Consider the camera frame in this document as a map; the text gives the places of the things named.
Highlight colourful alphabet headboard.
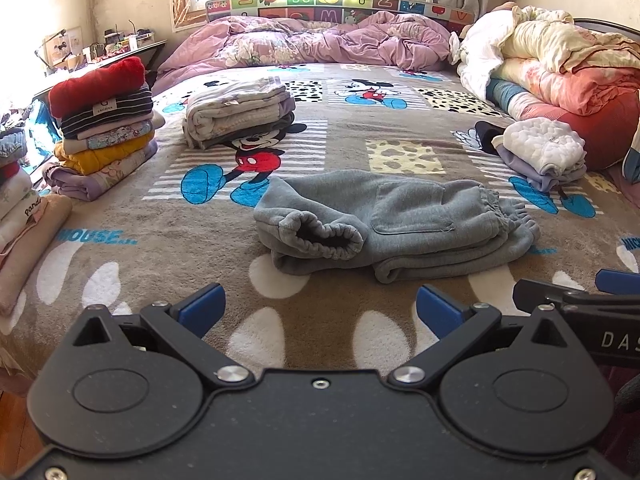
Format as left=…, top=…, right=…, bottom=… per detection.
left=205, top=0, right=475, bottom=32

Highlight cream floral duvet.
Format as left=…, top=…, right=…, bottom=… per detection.
left=501, top=6, right=639, bottom=74

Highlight pale pink folded garment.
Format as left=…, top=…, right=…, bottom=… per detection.
left=75, top=110, right=165, bottom=140

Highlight blue grey folded garment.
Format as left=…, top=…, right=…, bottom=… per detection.
left=0, top=128, right=27, bottom=167

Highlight grey fleece sweatpants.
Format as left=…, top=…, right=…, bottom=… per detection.
left=254, top=169, right=540, bottom=284

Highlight red folded garment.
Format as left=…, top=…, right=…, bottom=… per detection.
left=49, top=56, right=145, bottom=119

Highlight black garment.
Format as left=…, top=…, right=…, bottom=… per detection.
left=474, top=120, right=504, bottom=155

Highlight yellow folded garment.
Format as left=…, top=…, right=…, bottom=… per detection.
left=54, top=132, right=154, bottom=176

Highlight floral print folded garment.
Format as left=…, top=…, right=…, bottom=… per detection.
left=62, top=122, right=154, bottom=155

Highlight lilac floral folded garment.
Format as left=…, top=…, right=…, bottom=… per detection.
left=42, top=140, right=157, bottom=202

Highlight cluttered side shelf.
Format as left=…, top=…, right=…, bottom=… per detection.
left=34, top=21, right=167, bottom=101

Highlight navy striped folded garment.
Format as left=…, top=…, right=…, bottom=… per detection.
left=58, top=88, right=153, bottom=139

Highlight folded white floral blanket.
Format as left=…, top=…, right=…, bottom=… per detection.
left=182, top=77, right=295, bottom=148

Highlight Mickey Mouse bed blanket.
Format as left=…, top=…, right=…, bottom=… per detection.
left=1, top=64, right=639, bottom=386

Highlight white quilted folded garment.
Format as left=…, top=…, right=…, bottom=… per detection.
left=491, top=117, right=586, bottom=176

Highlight pink purple quilt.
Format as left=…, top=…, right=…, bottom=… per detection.
left=152, top=11, right=451, bottom=96

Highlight white printed folded garment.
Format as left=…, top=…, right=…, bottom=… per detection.
left=0, top=169, right=42, bottom=254

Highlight beige folded garment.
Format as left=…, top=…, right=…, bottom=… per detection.
left=1, top=195, right=73, bottom=318

